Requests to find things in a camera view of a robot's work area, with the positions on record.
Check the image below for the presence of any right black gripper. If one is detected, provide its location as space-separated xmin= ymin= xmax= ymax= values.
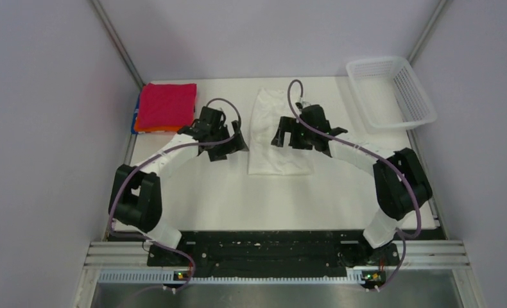
xmin=272 ymin=116 xmax=316 ymax=150

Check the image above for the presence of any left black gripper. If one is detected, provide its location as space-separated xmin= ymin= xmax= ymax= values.
xmin=208 ymin=120 xmax=248 ymax=161

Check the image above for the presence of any white printed t-shirt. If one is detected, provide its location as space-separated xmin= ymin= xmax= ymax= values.
xmin=247 ymin=87 xmax=316 ymax=176

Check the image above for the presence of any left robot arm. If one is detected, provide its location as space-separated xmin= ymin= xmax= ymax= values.
xmin=108 ymin=106 xmax=248 ymax=266

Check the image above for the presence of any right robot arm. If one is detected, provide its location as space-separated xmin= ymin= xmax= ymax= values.
xmin=271 ymin=103 xmax=433 ymax=267

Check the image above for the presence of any orange folded t-shirt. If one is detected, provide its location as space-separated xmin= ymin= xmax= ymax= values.
xmin=132 ymin=117 xmax=187 ymax=133

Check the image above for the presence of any red folded t-shirt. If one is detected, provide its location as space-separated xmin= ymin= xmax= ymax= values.
xmin=137 ymin=83 xmax=197 ymax=125

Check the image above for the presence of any white plastic basket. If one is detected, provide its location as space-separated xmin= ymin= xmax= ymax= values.
xmin=346 ymin=56 xmax=438 ymax=133

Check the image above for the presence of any blue folded t-shirt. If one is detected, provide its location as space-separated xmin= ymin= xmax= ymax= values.
xmin=130 ymin=98 xmax=140 ymax=135

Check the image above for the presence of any left controller board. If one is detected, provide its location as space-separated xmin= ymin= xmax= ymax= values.
xmin=161 ymin=268 xmax=194 ymax=285

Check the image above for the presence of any controller board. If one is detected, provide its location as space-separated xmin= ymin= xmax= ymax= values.
xmin=161 ymin=268 xmax=194 ymax=285
xmin=346 ymin=266 xmax=387 ymax=290

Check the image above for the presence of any right controller board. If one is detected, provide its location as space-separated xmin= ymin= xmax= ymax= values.
xmin=346 ymin=266 xmax=387 ymax=290

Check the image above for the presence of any black mounting base rail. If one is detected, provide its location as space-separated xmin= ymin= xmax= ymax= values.
xmin=108 ymin=229 xmax=445 ymax=282

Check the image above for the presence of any right aluminium frame post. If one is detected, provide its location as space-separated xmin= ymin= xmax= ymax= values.
xmin=407 ymin=0 xmax=453 ymax=66

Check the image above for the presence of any aluminium frame post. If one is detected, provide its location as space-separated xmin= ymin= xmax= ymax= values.
xmin=407 ymin=0 xmax=453 ymax=66
xmin=88 ymin=0 xmax=145 ymax=90

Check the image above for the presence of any left aluminium frame post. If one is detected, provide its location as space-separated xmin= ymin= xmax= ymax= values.
xmin=88 ymin=0 xmax=145 ymax=90

